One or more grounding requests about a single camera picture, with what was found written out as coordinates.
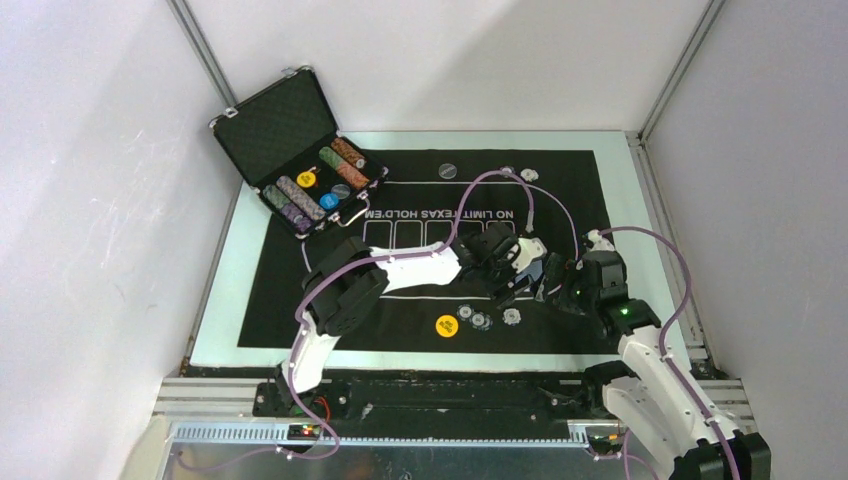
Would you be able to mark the blue playing card deck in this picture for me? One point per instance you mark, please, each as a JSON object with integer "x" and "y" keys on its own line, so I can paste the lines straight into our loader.
{"x": 533, "y": 272}

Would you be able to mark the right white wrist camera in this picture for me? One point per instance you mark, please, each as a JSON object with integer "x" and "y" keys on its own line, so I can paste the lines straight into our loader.
{"x": 595, "y": 241}

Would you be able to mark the black metal base rail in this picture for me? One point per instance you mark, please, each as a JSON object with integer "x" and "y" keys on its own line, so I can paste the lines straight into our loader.
{"x": 476, "y": 408}

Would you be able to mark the black aluminium chip case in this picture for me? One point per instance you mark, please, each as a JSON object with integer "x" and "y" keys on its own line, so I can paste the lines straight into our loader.
{"x": 279, "y": 131}

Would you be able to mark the green orange chip row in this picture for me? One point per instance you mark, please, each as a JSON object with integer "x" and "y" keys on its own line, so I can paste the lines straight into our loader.
{"x": 345, "y": 170}

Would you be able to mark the black poker table mat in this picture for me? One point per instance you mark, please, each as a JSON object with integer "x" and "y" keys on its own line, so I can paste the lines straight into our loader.
{"x": 413, "y": 208}

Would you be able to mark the white blue chip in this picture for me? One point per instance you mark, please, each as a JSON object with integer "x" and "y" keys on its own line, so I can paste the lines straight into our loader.
{"x": 512, "y": 316}
{"x": 529, "y": 175}

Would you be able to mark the yellow button in case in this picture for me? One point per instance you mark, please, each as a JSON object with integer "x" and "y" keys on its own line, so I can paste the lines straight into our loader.
{"x": 306, "y": 179}

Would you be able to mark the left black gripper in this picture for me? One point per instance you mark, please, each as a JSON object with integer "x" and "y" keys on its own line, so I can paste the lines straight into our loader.
{"x": 500, "y": 291}

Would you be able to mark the blue button in case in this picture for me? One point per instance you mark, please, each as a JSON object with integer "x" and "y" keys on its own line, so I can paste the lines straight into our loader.
{"x": 329, "y": 201}

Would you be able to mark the white blue chip front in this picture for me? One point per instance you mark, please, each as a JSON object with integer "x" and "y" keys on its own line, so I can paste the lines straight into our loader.
{"x": 512, "y": 316}

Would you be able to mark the white blue chip back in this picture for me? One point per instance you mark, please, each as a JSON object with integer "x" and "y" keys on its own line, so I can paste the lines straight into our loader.
{"x": 529, "y": 175}

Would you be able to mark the grey white chip front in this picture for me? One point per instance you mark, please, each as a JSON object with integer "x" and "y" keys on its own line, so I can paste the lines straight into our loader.
{"x": 480, "y": 321}

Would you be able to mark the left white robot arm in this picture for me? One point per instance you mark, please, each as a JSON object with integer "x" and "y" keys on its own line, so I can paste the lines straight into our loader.
{"x": 344, "y": 288}

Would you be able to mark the black dealer button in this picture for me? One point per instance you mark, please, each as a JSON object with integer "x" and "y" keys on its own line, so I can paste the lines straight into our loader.
{"x": 447, "y": 171}

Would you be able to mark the grey white poker chip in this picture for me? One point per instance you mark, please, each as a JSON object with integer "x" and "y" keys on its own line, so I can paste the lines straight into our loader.
{"x": 507, "y": 169}

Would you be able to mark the green blue chip front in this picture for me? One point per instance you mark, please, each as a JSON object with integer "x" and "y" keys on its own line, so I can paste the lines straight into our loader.
{"x": 465, "y": 312}

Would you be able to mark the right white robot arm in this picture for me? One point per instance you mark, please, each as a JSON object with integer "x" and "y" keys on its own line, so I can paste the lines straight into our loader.
{"x": 659, "y": 401}

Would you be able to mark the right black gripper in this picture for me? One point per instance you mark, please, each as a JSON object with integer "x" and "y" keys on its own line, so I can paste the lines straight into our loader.
{"x": 557, "y": 268}

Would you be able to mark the pink grey chip row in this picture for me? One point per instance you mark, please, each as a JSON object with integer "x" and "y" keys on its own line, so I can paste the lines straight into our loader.
{"x": 300, "y": 198}

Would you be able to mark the yellow big blind button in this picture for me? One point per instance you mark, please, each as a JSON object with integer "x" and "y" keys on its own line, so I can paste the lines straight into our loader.
{"x": 447, "y": 326}

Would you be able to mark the clear dealer button in case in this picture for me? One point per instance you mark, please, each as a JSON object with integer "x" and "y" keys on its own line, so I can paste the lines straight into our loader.
{"x": 342, "y": 191}

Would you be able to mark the red brown chip row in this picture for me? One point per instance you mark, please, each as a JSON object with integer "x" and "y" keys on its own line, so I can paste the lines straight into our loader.
{"x": 349, "y": 153}

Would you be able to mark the electronics board with leds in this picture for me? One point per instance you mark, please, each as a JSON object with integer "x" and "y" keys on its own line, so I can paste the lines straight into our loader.
{"x": 304, "y": 432}

